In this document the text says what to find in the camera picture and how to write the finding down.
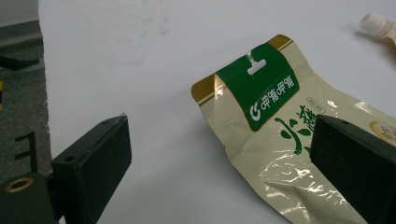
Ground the black metal stand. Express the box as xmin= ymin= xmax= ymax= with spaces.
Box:
xmin=0 ymin=55 xmax=41 ymax=71

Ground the black bracket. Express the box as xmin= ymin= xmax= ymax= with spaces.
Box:
xmin=14 ymin=131 xmax=38 ymax=173

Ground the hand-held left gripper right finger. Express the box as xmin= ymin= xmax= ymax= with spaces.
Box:
xmin=309 ymin=114 xmax=396 ymax=224

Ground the spout pouch with white cap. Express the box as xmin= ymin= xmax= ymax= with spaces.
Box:
xmin=358 ymin=12 xmax=396 ymax=48

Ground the beige and green snack packet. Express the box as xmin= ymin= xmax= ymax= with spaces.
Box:
xmin=191 ymin=34 xmax=396 ymax=224

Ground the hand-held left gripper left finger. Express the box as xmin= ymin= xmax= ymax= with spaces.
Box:
xmin=50 ymin=113 xmax=133 ymax=224

